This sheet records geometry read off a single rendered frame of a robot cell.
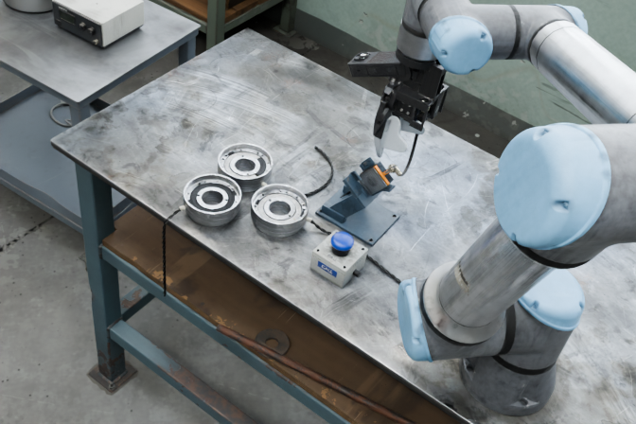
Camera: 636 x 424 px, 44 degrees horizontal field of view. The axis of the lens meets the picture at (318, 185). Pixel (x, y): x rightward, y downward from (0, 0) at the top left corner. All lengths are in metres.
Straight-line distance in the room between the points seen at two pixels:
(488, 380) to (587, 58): 0.52
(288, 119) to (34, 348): 1.01
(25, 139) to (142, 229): 0.87
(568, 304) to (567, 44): 0.36
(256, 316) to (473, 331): 0.66
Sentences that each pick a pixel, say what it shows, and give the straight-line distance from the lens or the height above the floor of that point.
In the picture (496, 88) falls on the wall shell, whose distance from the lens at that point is 3.06.
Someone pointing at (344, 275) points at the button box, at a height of 0.83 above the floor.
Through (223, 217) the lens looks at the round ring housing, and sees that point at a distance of 1.43.
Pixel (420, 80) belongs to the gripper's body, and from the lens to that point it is 1.26.
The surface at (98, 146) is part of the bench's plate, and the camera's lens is 1.62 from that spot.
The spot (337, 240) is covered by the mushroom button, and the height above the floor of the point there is 0.87.
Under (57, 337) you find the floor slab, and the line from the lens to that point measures 2.32.
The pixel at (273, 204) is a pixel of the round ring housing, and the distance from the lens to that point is 1.47.
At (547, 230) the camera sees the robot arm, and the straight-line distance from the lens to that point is 0.75.
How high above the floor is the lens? 1.85
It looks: 42 degrees down
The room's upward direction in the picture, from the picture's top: 9 degrees clockwise
